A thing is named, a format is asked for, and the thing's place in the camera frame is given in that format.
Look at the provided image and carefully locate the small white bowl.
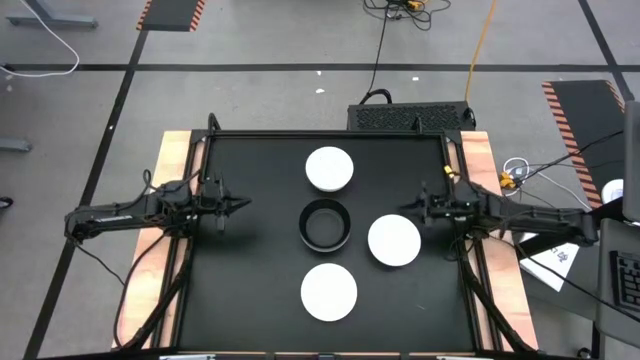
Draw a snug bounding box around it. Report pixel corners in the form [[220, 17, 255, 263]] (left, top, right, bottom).
[[305, 145, 355, 193]]

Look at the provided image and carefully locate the large white bowl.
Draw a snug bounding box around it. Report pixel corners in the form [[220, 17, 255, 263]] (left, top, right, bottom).
[[300, 262, 359, 323]]

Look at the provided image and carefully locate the grey desk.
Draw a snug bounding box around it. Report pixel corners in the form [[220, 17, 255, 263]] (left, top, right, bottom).
[[594, 218, 640, 360]]

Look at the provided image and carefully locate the grey monitor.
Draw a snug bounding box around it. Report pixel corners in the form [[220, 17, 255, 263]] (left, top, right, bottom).
[[623, 99, 640, 224]]

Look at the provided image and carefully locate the white coiled cable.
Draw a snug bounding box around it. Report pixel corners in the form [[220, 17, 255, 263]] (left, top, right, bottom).
[[502, 156, 594, 211]]

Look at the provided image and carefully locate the black aluminium table frame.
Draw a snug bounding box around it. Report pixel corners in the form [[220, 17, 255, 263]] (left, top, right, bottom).
[[113, 112, 540, 357]]

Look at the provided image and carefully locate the white paper sheet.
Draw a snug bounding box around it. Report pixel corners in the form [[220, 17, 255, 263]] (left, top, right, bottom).
[[518, 232, 581, 293]]

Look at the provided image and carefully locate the yellow extension cable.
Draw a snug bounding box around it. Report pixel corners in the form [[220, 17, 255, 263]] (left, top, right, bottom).
[[464, 0, 498, 102]]

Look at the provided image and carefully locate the white cup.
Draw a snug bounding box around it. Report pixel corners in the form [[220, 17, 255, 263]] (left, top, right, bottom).
[[601, 178, 626, 205]]

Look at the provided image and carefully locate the medium white bowl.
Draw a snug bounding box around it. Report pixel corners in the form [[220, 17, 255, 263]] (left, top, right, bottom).
[[367, 213, 422, 268]]

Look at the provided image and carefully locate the black power cable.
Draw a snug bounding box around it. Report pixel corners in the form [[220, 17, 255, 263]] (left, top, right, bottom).
[[359, 4, 392, 105]]

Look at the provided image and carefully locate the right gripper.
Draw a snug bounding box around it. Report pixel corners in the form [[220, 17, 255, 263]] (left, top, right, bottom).
[[401, 182, 469, 227]]

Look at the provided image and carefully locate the black computer tower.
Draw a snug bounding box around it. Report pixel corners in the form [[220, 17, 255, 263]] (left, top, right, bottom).
[[347, 101, 476, 132]]

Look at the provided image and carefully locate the grey stand foot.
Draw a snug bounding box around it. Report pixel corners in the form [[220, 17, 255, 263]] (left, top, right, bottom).
[[0, 138, 33, 153], [5, 0, 100, 30]]

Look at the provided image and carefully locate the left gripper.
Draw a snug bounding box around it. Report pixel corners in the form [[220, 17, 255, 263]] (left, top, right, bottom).
[[199, 174, 253, 232]]

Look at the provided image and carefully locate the black keyboard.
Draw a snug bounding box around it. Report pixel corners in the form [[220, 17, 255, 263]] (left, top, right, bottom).
[[609, 249, 640, 314]]

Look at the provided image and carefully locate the black hazard-striped floor mat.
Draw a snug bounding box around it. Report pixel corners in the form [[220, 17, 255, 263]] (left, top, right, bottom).
[[541, 79, 627, 210], [135, 0, 207, 33]]

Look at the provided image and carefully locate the thin black cable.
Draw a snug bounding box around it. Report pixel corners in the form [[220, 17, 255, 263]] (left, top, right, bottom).
[[519, 129, 625, 181]]

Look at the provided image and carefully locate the black bowl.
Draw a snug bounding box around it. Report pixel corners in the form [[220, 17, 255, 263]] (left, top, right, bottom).
[[298, 198, 352, 253]]

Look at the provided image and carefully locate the black cable bundle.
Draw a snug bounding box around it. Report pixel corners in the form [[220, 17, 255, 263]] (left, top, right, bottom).
[[363, 0, 451, 31]]

